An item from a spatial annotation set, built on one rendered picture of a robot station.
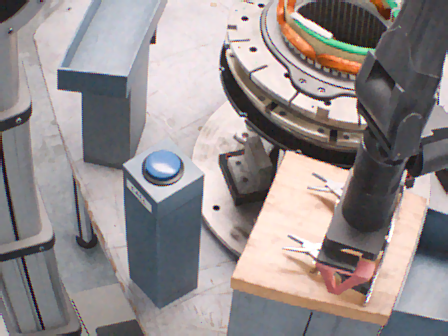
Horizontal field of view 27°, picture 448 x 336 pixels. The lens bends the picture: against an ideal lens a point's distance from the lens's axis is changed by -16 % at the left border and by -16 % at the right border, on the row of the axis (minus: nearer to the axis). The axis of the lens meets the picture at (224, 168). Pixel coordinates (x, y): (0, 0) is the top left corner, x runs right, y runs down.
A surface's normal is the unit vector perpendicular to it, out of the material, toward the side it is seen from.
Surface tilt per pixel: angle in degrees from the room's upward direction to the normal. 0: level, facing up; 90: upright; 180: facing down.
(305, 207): 0
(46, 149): 0
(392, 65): 67
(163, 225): 90
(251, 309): 90
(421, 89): 82
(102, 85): 90
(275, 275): 0
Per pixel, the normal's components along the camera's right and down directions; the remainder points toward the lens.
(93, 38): 0.06, -0.62
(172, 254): 0.64, 0.62
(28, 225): 0.38, 0.73
